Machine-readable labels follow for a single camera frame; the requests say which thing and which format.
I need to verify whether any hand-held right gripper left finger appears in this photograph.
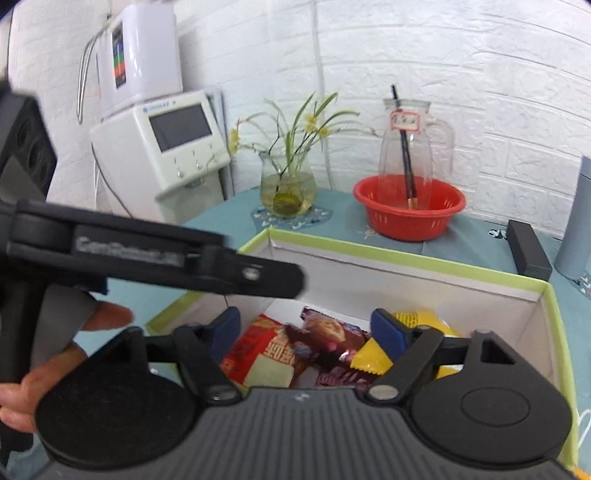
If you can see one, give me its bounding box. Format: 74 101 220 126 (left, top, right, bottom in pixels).
99 307 242 407

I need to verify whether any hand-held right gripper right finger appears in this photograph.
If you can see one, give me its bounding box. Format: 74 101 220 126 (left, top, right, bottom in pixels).
367 308 532 407

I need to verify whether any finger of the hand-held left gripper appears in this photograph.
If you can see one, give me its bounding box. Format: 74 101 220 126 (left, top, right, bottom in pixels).
185 246 308 300

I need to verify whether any yellow serrated snack packet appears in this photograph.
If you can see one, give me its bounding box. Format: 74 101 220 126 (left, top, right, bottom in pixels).
349 338 395 376

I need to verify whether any red and cream snack packet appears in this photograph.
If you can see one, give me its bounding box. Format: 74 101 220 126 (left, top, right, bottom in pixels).
221 314 303 388

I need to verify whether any large yellow snack bag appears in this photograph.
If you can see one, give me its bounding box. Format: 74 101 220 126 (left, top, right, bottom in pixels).
392 311 464 380

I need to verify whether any light green cardboard box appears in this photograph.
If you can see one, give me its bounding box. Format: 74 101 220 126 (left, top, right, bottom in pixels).
145 227 580 472

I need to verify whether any dark red snack packet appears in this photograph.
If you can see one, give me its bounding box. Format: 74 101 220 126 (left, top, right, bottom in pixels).
284 307 375 388

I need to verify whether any person's left hand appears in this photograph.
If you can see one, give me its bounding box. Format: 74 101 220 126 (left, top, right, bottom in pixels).
0 302 134 435

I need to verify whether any orchid plant in glass vase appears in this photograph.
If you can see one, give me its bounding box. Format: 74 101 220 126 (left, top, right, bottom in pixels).
228 92 370 219

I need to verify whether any white water dispenser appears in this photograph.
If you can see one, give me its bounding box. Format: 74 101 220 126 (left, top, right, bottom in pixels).
90 90 232 227

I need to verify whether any red plastic basket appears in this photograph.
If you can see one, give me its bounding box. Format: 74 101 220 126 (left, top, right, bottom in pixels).
353 174 467 241

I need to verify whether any small black box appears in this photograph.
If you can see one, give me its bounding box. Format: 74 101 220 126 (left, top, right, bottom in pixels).
506 219 553 281

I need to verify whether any glass pitcher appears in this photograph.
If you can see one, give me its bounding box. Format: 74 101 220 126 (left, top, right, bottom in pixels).
378 99 455 210

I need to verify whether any white water purifier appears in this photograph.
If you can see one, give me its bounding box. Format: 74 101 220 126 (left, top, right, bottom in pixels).
78 0 183 123

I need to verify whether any grey thermos bottle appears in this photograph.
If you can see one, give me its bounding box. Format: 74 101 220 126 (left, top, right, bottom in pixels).
553 156 591 281

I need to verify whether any white wall conduit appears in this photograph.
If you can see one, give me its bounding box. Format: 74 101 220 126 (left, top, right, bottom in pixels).
316 0 334 190

